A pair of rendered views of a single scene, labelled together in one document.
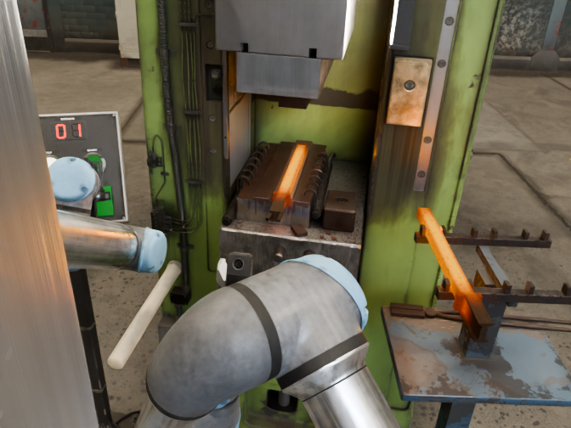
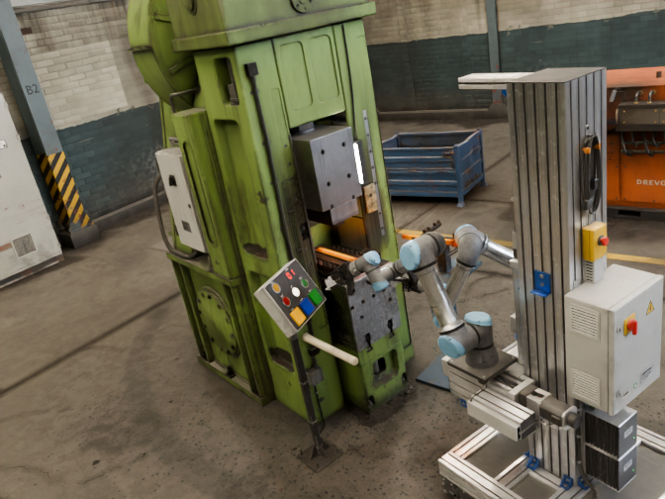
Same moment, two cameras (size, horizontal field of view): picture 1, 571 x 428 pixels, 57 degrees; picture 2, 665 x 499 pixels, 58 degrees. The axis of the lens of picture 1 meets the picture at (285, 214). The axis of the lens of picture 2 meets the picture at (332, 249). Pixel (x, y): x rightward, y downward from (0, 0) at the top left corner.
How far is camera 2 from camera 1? 269 cm
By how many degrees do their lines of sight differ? 41
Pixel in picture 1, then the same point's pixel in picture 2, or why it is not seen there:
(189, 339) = (471, 244)
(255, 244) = (359, 285)
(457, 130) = (386, 204)
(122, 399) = (301, 444)
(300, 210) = not seen: hidden behind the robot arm
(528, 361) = not seen: hidden behind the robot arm
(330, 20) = (355, 182)
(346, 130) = (322, 234)
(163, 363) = (469, 252)
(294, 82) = (350, 211)
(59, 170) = (373, 255)
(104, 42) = not seen: outside the picture
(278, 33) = (341, 195)
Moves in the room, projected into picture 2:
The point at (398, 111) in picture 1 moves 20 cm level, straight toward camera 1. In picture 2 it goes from (370, 207) to (392, 212)
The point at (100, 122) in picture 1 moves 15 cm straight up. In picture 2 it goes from (295, 265) to (289, 239)
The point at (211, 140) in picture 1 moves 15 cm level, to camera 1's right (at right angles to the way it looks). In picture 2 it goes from (308, 258) to (325, 249)
